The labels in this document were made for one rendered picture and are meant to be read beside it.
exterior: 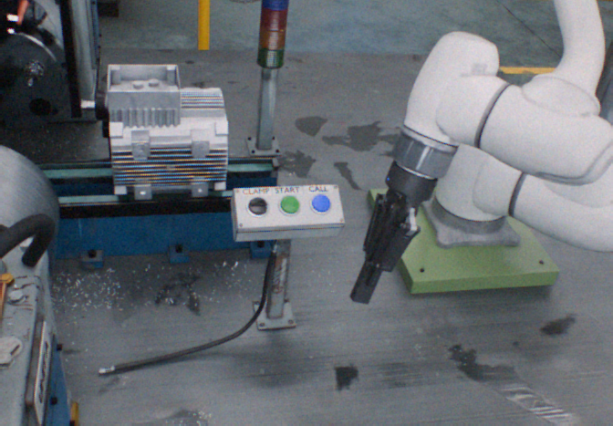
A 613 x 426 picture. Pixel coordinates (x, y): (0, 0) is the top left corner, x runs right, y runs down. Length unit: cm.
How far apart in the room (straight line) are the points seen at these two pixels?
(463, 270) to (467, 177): 18
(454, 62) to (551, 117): 15
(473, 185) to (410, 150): 37
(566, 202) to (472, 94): 40
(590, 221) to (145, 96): 80
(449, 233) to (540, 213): 20
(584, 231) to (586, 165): 37
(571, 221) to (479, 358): 30
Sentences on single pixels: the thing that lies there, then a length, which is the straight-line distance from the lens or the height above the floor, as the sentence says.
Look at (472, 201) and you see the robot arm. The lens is 136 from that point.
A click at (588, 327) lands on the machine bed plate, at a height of 80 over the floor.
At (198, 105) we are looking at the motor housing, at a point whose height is 110.
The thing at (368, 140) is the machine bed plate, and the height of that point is 80.
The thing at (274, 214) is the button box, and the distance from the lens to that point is 102.
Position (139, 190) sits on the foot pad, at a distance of 120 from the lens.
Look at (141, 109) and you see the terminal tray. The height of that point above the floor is 111.
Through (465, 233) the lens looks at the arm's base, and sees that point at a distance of 140.
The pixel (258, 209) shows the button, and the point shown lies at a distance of 101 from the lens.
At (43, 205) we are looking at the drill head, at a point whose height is 109.
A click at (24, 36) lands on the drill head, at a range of 141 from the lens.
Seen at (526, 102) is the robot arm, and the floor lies 130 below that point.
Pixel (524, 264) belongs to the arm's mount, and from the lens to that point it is 141.
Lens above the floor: 169
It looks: 36 degrees down
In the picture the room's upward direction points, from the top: 8 degrees clockwise
